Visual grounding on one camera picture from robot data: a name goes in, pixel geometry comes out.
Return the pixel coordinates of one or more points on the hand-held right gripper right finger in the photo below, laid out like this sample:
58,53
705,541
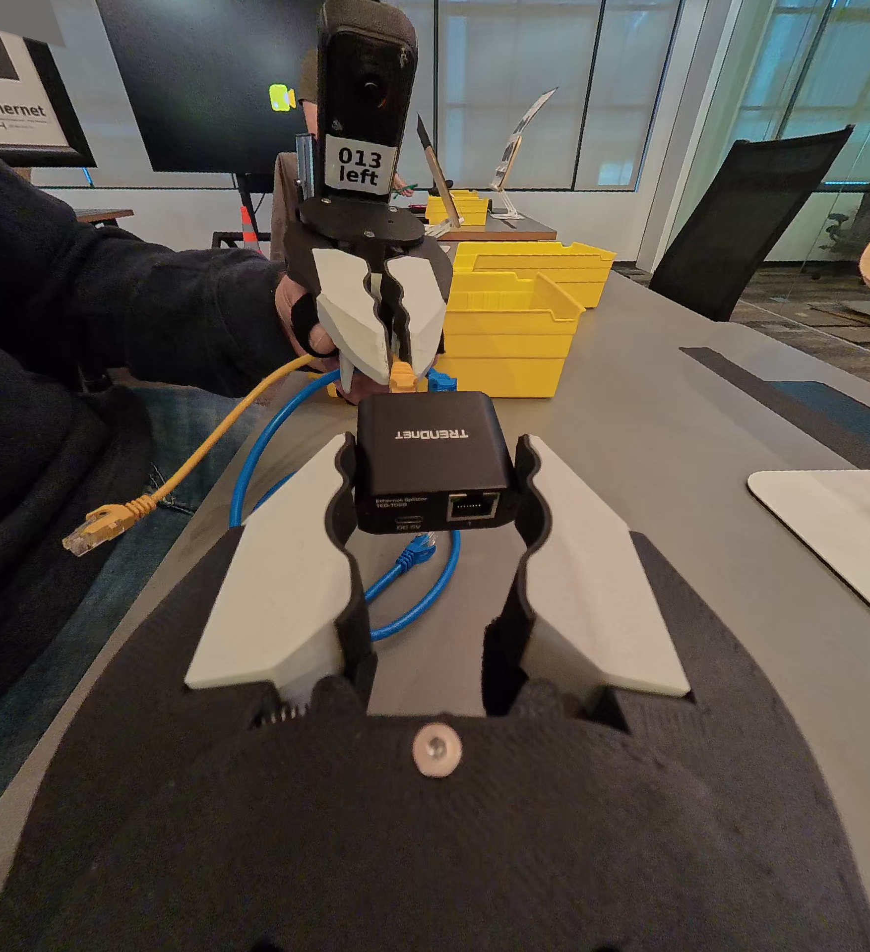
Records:
599,595

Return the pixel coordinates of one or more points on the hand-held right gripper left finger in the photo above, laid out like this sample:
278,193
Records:
279,595

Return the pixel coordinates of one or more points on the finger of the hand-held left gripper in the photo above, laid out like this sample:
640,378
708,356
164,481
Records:
424,305
349,312

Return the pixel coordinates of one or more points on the yellow plastic bin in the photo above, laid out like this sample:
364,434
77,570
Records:
539,260
509,372

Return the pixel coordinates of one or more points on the black ethernet splitter box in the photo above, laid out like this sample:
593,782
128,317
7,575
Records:
427,454

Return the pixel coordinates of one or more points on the person's left forearm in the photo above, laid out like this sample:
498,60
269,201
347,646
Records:
145,297

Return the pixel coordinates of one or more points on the person's left hand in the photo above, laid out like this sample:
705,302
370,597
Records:
284,305

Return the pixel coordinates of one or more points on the small yellow bin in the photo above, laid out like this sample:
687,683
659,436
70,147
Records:
465,204

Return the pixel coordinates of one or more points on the tilted tablet sign holder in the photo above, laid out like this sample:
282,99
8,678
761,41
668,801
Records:
439,171

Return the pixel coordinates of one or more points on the orange traffic cone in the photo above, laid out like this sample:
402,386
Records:
247,230

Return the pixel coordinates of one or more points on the clear acrylic sign holder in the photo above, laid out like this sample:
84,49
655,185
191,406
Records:
520,141

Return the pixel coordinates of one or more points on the person's leg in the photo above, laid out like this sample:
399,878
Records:
107,595

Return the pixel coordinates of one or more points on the instruction sheet stand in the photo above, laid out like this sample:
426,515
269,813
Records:
814,520

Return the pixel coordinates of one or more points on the black framed sign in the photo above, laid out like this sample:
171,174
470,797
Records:
41,111

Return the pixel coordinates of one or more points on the black office chair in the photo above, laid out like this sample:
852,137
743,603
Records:
747,223

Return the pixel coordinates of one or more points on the large black wall screen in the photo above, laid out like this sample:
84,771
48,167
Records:
204,82

